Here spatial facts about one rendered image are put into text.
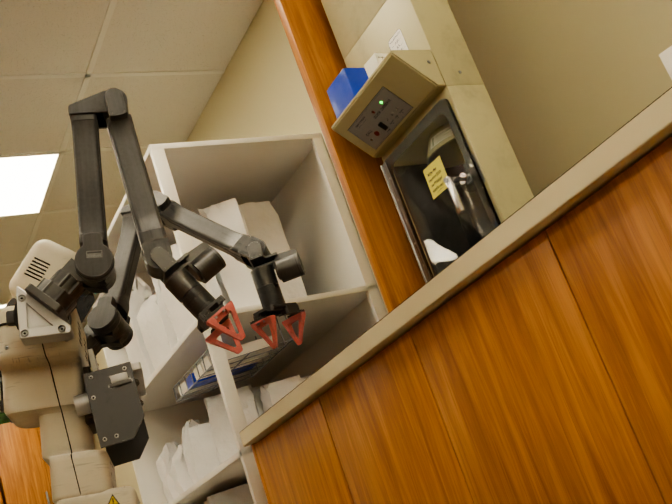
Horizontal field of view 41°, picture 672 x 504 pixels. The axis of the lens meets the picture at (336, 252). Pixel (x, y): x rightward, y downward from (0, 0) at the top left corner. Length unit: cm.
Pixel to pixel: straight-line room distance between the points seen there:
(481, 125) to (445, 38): 24
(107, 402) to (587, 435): 98
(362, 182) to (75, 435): 93
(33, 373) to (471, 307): 95
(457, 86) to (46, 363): 109
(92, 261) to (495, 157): 90
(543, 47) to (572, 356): 117
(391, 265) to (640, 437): 97
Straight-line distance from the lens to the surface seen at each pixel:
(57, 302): 187
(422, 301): 172
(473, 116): 208
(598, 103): 235
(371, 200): 229
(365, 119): 222
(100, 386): 196
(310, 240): 352
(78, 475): 195
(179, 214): 245
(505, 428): 166
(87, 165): 202
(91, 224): 196
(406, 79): 209
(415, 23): 218
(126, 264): 242
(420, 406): 185
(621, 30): 230
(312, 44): 250
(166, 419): 389
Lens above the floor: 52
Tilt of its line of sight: 18 degrees up
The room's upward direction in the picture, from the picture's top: 20 degrees counter-clockwise
